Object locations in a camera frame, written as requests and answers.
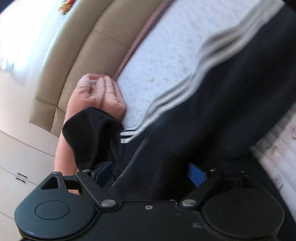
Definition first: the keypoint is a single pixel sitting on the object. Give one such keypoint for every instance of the beige padded headboard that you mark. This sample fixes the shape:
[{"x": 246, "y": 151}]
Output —
[{"x": 95, "y": 37}]

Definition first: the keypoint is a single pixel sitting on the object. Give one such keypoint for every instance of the white drawer cabinet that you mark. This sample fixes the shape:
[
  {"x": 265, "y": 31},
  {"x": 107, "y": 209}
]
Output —
[{"x": 22, "y": 169}]

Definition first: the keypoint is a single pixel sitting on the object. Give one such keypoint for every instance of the dark navy striped jacket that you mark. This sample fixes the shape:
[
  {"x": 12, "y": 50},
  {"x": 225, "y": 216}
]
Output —
[{"x": 238, "y": 92}]

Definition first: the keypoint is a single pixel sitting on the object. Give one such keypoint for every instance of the lilac floral quilted bedspread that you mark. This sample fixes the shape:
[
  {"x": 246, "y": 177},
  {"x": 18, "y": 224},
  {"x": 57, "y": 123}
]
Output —
[{"x": 173, "y": 49}]

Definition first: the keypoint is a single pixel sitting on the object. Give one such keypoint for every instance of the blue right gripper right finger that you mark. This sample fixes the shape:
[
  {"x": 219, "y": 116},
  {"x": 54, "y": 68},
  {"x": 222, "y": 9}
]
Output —
[{"x": 196, "y": 175}]

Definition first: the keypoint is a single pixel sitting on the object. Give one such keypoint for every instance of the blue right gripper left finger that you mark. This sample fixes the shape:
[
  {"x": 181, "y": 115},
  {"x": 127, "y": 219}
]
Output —
[{"x": 103, "y": 174}]

